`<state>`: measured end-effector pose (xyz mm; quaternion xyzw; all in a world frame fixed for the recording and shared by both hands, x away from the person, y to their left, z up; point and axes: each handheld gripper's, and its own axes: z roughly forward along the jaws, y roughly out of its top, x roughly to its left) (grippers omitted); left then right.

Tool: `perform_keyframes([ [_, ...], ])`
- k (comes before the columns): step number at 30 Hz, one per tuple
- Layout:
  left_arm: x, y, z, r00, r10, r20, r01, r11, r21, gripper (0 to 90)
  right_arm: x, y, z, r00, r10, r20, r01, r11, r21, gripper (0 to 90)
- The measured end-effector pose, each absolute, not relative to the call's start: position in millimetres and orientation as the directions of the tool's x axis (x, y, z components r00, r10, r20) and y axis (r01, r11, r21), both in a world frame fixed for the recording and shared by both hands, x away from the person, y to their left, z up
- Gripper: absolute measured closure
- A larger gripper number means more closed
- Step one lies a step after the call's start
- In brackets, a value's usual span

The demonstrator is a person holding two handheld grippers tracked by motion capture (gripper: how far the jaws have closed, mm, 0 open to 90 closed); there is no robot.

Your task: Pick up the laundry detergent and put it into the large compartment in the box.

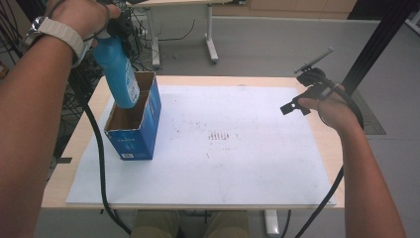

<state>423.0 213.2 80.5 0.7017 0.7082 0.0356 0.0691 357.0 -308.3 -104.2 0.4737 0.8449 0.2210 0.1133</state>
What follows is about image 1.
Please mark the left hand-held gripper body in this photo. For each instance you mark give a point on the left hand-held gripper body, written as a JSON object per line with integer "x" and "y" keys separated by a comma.
{"x": 120, "y": 29}

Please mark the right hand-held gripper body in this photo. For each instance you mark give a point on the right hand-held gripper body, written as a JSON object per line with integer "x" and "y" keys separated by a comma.
{"x": 313, "y": 77}

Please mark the blue plastic bottle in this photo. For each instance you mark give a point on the blue plastic bottle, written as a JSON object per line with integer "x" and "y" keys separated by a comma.
{"x": 120, "y": 76}

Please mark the blue cardboard box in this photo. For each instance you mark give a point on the blue cardboard box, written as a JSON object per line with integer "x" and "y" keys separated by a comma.
{"x": 138, "y": 135}

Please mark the person's right hand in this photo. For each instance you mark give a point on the person's right hand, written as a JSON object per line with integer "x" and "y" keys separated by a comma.
{"x": 333, "y": 110}

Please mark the person's left hand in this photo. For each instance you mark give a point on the person's left hand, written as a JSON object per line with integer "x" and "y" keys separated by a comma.
{"x": 82, "y": 16}

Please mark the light wooden table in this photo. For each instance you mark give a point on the light wooden table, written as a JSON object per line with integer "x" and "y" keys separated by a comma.
{"x": 327, "y": 145}

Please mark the wristwatch with beige band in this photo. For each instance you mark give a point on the wristwatch with beige band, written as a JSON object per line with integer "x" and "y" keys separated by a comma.
{"x": 61, "y": 34}

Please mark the white paper sheet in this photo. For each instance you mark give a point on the white paper sheet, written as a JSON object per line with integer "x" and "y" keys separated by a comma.
{"x": 231, "y": 152}

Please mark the white desk with metal legs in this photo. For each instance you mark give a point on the white desk with metal legs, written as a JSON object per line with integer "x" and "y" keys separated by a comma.
{"x": 209, "y": 29}

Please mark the white table leg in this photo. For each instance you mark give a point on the white table leg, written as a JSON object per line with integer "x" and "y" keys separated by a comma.
{"x": 271, "y": 223}

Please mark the person's right leg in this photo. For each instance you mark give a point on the person's right leg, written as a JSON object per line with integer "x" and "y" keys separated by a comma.
{"x": 228, "y": 224}

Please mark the person's leg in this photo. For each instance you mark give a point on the person's leg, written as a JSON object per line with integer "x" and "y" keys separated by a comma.
{"x": 228, "y": 224}
{"x": 155, "y": 224}

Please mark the black tape strip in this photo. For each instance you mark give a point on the black tape strip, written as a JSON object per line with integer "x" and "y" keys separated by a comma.
{"x": 64, "y": 160}

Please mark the person's left leg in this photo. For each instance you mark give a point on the person's left leg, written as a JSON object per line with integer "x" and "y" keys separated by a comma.
{"x": 155, "y": 224}

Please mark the black metal post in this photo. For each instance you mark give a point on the black metal post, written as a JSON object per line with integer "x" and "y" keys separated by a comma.
{"x": 376, "y": 36}

